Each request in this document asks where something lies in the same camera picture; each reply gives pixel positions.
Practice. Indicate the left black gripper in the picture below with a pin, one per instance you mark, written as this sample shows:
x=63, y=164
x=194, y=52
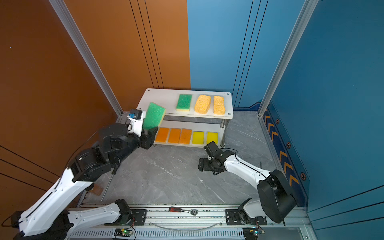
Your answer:
x=148, y=139

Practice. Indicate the pale yellow sponge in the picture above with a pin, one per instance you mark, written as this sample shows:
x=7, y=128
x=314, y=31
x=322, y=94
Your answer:
x=162, y=135

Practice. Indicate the green sponge bottom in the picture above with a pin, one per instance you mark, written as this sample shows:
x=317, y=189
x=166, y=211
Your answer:
x=154, y=116

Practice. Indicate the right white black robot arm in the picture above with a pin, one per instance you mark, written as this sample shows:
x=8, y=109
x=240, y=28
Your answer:
x=276, y=197

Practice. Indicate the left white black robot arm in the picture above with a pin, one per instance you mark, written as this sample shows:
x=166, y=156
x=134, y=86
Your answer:
x=49, y=219

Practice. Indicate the green sponge top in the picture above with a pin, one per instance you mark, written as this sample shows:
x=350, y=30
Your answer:
x=184, y=103

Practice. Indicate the red handled ratchet wrench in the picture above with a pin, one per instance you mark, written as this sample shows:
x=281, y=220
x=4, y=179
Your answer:
x=192, y=212

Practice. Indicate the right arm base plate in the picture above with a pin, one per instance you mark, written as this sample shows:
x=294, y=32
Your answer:
x=233, y=217

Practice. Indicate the green sponge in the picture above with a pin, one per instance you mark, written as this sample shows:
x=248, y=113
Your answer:
x=184, y=103
x=154, y=116

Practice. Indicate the right green circuit board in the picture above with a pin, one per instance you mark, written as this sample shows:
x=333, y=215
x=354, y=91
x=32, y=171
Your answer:
x=252, y=233

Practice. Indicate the white two-tier shelf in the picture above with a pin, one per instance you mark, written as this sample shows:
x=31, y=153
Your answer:
x=173, y=119

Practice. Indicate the orange sponge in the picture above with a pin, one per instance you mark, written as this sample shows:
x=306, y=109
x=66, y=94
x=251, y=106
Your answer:
x=185, y=136
x=174, y=136

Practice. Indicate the green circuit board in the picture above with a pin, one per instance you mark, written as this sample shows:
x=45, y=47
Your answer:
x=124, y=233
x=252, y=233

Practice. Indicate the black yellow screwdriver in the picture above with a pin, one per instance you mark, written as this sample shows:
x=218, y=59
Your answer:
x=109, y=183

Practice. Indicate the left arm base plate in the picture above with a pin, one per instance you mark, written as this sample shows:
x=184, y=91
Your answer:
x=136, y=218

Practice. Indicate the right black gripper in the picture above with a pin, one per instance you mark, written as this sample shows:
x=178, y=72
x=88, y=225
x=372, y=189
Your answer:
x=205, y=167

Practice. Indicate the tan cellulose sponge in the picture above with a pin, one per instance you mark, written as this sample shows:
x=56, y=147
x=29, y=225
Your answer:
x=219, y=106
x=203, y=104

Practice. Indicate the left green circuit board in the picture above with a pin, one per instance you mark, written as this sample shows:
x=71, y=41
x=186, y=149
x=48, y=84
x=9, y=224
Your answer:
x=124, y=233

